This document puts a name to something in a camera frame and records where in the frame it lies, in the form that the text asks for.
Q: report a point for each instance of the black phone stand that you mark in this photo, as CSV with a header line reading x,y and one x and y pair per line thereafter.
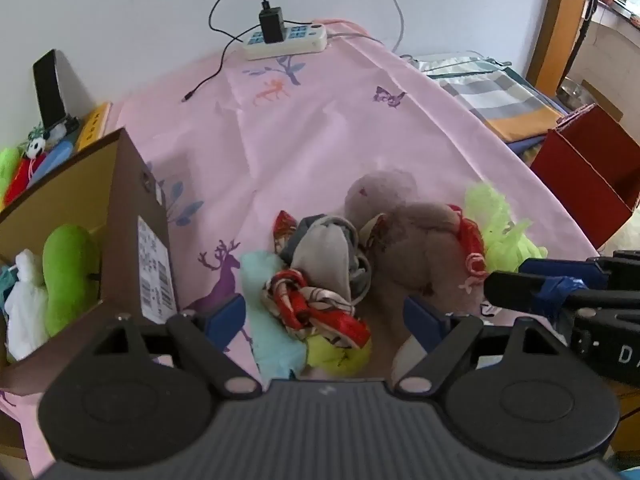
x,y
67,125

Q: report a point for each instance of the lime green mesh pouf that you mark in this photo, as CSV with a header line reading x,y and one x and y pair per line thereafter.
x,y
505,240

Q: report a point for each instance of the red plush toy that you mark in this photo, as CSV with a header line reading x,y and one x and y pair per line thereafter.
x,y
22,177

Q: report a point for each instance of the beige plaid cloth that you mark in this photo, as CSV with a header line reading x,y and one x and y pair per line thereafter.
x,y
374,230

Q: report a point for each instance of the yellow book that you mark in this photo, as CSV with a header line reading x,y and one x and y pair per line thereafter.
x,y
92,127

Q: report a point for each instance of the striped folded blanket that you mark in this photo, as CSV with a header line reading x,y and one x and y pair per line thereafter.
x,y
495,97

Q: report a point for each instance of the wooden window frame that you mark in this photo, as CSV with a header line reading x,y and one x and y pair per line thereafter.
x,y
560,20

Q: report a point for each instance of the teal cloth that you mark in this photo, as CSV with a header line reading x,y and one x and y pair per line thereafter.
x,y
5,290

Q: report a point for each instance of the yellow fuzzy cloth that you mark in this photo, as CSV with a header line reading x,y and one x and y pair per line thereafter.
x,y
340,360

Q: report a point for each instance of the pink printed bedsheet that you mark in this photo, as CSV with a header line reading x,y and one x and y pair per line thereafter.
x,y
325,125

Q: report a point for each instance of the blue glasses case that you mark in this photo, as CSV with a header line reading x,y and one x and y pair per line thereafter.
x,y
55,160

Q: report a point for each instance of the black charger plug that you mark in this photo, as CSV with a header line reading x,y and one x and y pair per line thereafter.
x,y
271,25

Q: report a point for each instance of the grey sock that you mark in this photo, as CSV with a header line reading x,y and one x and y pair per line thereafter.
x,y
325,250

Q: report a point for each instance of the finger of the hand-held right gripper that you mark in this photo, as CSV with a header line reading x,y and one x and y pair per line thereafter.
x,y
550,265
515,292

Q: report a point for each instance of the light blue cloth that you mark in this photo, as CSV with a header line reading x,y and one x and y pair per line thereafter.
x,y
270,345

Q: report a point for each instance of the brown cardboard box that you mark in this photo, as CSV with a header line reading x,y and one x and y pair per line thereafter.
x,y
150,200

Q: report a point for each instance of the black smartphone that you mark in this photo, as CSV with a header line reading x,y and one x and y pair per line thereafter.
x,y
50,90

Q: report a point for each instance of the metal bowl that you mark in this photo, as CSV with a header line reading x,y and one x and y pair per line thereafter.
x,y
575,92

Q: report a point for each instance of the red box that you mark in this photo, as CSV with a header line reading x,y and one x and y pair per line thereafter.
x,y
575,180

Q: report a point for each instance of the white cloth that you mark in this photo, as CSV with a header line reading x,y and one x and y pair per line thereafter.
x,y
27,310

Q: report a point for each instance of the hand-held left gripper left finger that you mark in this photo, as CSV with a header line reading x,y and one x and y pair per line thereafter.
x,y
226,320

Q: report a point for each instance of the white power strip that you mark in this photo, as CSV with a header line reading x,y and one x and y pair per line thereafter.
x,y
300,42

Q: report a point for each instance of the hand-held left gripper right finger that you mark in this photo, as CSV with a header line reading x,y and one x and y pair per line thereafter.
x,y
422,322

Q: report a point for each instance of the red patterned silk scarf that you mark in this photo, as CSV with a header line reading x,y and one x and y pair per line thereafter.
x,y
330,317

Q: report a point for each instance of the green plush pillow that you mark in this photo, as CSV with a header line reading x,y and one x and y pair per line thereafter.
x,y
70,270

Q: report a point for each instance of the panda plush toy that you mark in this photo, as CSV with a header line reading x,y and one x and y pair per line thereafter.
x,y
37,147

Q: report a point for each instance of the green and yellow plush toy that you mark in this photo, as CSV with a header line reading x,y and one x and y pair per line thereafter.
x,y
9,170

